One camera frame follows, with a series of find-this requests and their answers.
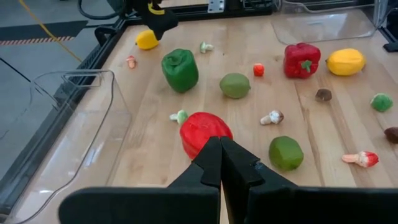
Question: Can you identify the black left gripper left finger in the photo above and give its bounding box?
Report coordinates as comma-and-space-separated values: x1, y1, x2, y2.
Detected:
58, 136, 223, 224

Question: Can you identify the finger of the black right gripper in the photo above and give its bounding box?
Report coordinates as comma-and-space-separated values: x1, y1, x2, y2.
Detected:
146, 12, 164, 41
161, 12, 179, 40

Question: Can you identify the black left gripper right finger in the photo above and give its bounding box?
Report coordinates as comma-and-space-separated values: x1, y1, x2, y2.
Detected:
220, 136, 398, 224

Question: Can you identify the yellow lemon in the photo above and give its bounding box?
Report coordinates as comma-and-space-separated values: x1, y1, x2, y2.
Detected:
135, 29, 160, 51
325, 48, 367, 77

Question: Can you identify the red cap mushroom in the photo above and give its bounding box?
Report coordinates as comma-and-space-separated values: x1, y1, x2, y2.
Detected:
252, 63, 266, 77
341, 151, 380, 169
126, 55, 138, 70

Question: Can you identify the green bell pepper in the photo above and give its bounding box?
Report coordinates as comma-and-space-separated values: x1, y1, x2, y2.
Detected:
160, 48, 200, 94

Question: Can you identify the green lime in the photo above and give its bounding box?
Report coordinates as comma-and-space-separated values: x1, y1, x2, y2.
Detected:
268, 135, 305, 172
219, 72, 251, 100

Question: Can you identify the red bell pepper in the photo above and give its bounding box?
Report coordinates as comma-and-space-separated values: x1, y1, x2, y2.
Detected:
282, 42, 322, 80
179, 111, 234, 161

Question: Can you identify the green cap mushroom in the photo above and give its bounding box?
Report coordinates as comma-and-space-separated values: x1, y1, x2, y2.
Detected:
199, 41, 215, 54
370, 93, 394, 113
169, 109, 189, 126

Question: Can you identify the brown cap mushroom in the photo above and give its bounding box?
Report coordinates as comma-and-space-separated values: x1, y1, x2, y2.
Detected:
383, 126, 398, 144
315, 88, 333, 103

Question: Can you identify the silver mounting plate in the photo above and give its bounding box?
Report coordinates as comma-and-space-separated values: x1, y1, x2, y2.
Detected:
207, 0, 226, 14

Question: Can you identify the black striped floor mat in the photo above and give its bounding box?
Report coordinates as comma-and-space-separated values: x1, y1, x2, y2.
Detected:
0, 20, 90, 47

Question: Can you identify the clear plastic bin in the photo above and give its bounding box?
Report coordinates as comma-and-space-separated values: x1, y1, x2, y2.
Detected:
0, 70, 133, 224
271, 0, 389, 45

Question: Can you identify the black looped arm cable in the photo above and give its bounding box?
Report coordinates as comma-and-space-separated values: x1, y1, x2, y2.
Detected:
76, 0, 125, 21

